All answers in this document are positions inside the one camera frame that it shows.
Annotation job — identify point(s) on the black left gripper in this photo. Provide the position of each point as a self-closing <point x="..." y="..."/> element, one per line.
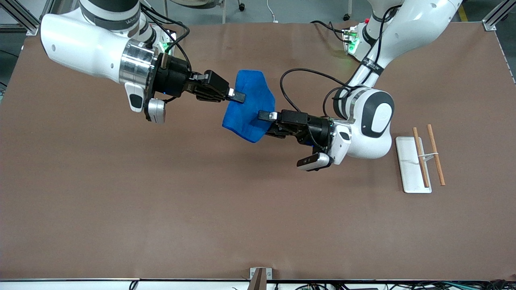
<point x="317" y="129"/>

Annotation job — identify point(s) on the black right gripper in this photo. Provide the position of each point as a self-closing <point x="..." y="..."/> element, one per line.
<point x="172" y="76"/>

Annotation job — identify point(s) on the blue microfibre towel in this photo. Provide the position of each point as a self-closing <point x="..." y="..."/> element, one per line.
<point x="250" y="100"/>

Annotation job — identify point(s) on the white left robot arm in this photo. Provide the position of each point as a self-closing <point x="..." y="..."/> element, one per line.
<point x="411" y="24"/>

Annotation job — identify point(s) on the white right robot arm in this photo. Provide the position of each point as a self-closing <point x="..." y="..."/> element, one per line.
<point x="80" y="44"/>

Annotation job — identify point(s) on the grey metal chair leg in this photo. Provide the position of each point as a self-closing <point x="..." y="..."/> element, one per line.
<point x="224" y="12"/>
<point x="165" y="12"/>

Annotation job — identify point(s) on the brown table cover sheet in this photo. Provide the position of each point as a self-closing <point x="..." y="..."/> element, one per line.
<point x="258" y="201"/>

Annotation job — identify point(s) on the beige round chair base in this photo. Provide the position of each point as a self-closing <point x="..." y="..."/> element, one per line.
<point x="193" y="4"/>

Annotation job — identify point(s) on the white rack with wooden bars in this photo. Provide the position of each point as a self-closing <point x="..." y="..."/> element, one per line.
<point x="411" y="173"/>

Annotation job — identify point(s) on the grey metal mounting bracket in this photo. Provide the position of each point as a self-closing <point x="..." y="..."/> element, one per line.
<point x="253" y="274"/>

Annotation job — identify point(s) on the brown mount post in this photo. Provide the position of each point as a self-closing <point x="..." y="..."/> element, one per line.
<point x="258" y="282"/>

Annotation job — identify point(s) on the aluminium frame profile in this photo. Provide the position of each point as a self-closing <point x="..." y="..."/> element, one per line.
<point x="494" y="18"/>
<point x="20" y="16"/>

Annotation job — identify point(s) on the white edge rail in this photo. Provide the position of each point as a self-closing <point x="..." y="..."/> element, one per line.
<point x="60" y="285"/>

